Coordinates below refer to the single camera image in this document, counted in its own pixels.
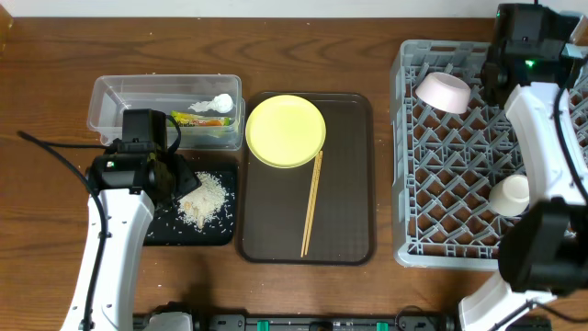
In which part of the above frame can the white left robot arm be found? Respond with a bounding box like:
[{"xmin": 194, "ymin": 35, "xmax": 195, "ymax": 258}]
[{"xmin": 62, "ymin": 109, "xmax": 200, "ymax": 330}]

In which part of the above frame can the pile of rice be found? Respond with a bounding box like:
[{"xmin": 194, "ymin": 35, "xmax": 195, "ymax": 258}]
[{"xmin": 177, "ymin": 172, "xmax": 229, "ymax": 230}]

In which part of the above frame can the dark brown serving tray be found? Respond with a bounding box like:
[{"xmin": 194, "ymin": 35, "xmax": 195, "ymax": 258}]
[{"xmin": 235, "ymin": 92, "xmax": 376, "ymax": 266}]

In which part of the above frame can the clear plastic waste bin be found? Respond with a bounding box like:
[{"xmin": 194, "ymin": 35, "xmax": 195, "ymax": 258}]
[{"xmin": 87, "ymin": 74, "xmax": 245, "ymax": 151}]

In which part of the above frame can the pale green cup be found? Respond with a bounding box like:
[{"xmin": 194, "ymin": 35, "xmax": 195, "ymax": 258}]
[{"xmin": 488, "ymin": 175, "xmax": 529, "ymax": 217}]

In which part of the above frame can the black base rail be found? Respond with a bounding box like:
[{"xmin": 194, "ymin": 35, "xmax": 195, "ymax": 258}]
[{"xmin": 133, "ymin": 302, "xmax": 460, "ymax": 331}]

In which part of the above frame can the black waste tray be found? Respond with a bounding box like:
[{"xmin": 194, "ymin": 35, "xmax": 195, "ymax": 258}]
[{"xmin": 144, "ymin": 162, "xmax": 238, "ymax": 246}]

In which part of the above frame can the green snack wrapper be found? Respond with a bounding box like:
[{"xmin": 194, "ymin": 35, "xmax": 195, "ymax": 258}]
[{"xmin": 171, "ymin": 111, "xmax": 231, "ymax": 127}]

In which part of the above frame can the right wooden chopstick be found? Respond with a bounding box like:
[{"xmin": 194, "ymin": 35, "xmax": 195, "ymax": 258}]
[{"xmin": 303, "ymin": 150, "xmax": 324, "ymax": 257}]

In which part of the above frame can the yellow plate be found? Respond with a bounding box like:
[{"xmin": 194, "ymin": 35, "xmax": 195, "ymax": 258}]
[{"xmin": 245, "ymin": 95, "xmax": 327, "ymax": 168}]

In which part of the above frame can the white tissue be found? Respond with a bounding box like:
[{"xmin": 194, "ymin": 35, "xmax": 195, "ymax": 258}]
[{"xmin": 188, "ymin": 94, "xmax": 234, "ymax": 114}]

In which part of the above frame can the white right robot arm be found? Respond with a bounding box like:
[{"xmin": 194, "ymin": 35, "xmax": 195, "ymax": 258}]
[{"xmin": 458, "ymin": 3, "xmax": 587, "ymax": 330}]

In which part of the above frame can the pink bowl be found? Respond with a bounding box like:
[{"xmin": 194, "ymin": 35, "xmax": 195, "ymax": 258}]
[{"xmin": 415, "ymin": 72, "xmax": 471, "ymax": 114}]

